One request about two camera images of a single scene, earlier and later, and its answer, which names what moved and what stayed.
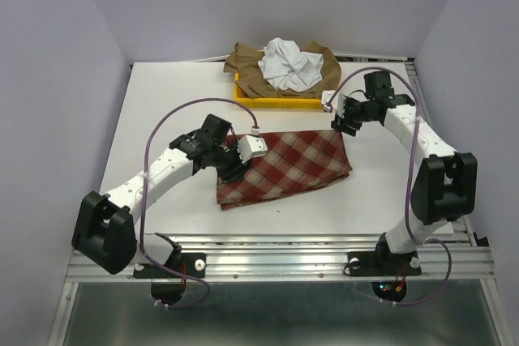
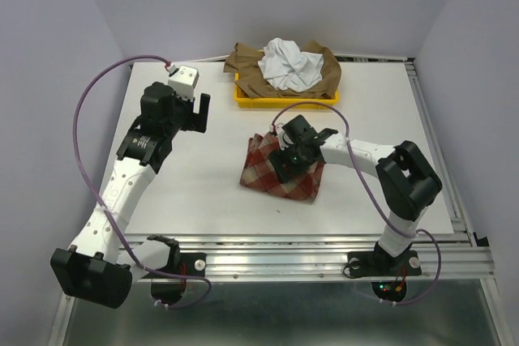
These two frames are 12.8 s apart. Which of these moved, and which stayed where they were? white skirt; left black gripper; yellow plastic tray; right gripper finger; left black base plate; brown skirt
Moved: right gripper finger; left black gripper
Stayed: yellow plastic tray; white skirt; left black base plate; brown skirt
